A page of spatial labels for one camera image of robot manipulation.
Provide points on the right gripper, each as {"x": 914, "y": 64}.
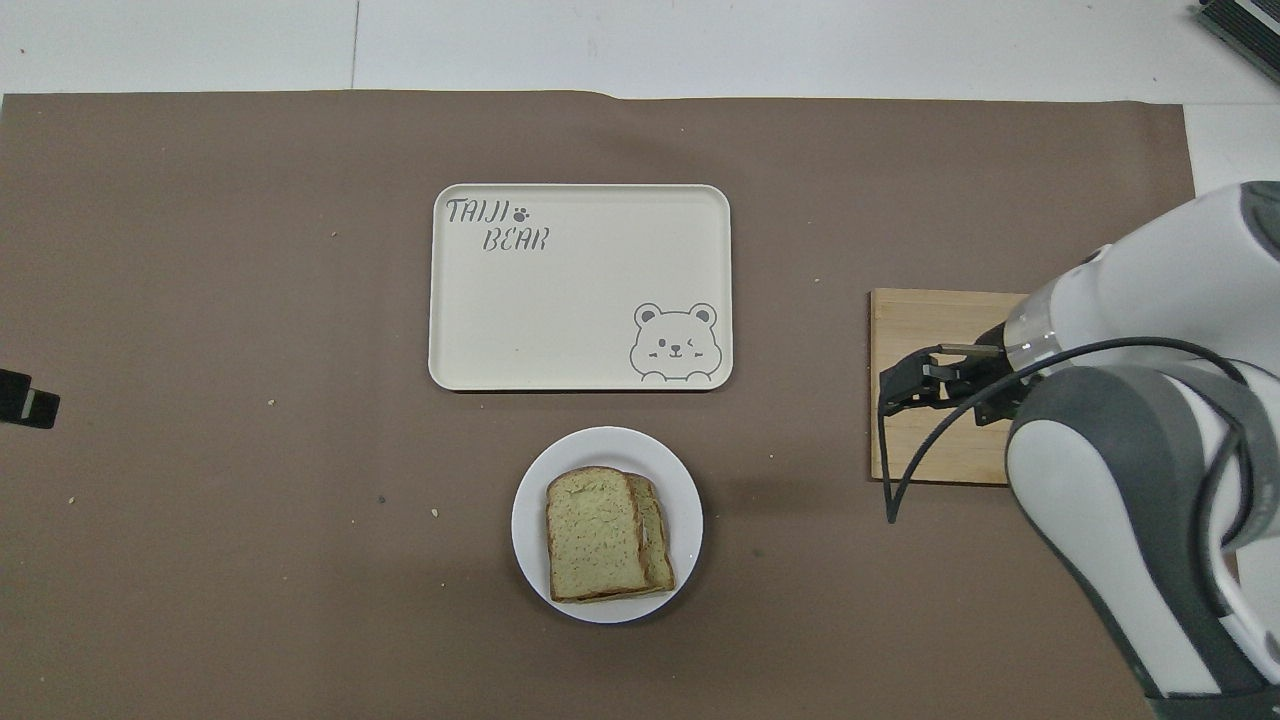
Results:
{"x": 1000, "y": 392}

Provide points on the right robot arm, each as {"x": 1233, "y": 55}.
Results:
{"x": 1100, "y": 480}

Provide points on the white round plate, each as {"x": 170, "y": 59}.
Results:
{"x": 600, "y": 450}

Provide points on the light wooden board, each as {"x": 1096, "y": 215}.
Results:
{"x": 935, "y": 318}

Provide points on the cream tray with bear print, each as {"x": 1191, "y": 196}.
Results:
{"x": 570, "y": 300}

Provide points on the large toast bread slice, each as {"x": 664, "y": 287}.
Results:
{"x": 592, "y": 535}

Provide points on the black stand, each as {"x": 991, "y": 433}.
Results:
{"x": 1245, "y": 22}

